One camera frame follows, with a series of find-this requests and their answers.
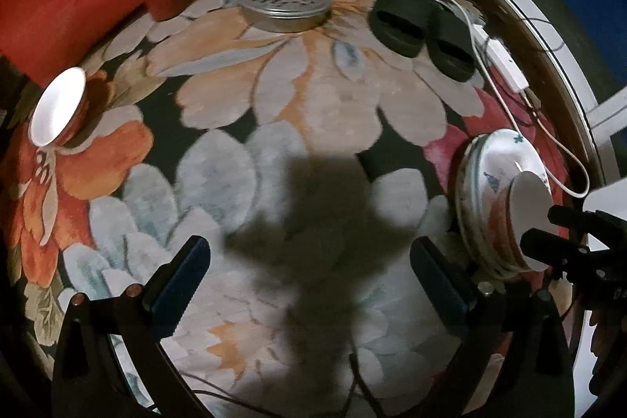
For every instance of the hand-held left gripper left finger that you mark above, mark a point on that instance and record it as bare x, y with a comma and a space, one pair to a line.
181, 281

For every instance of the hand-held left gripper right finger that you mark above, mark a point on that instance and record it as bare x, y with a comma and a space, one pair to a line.
436, 281

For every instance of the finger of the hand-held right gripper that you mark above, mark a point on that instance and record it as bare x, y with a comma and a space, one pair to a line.
553, 249
578, 219

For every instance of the white plate striped rim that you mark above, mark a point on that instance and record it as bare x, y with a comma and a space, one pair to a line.
460, 192

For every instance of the white bear print plate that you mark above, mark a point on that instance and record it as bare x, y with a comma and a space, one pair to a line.
504, 148

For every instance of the white bowl red exterior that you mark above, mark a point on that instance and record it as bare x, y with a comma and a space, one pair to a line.
56, 104

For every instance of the white power strip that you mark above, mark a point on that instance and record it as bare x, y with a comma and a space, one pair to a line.
504, 63

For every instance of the floral rug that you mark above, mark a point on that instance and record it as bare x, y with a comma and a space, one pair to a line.
294, 104

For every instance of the black slipper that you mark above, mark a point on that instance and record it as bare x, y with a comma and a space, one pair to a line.
450, 48
401, 24

